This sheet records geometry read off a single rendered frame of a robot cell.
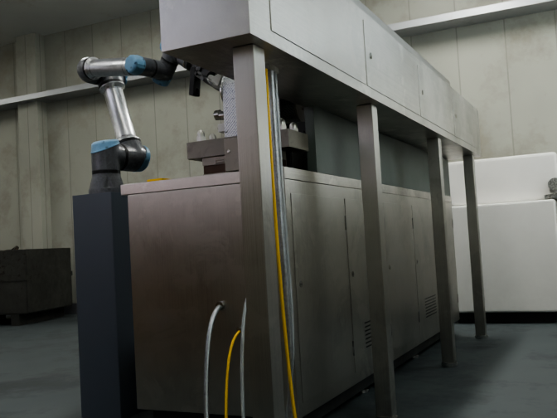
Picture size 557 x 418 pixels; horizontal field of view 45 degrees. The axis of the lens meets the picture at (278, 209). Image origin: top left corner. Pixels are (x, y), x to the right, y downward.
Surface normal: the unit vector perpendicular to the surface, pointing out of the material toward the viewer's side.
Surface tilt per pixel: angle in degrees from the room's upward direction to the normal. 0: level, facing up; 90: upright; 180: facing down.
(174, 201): 90
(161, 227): 90
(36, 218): 90
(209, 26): 90
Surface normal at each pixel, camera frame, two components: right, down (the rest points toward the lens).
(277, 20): 0.89, -0.07
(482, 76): -0.42, -0.02
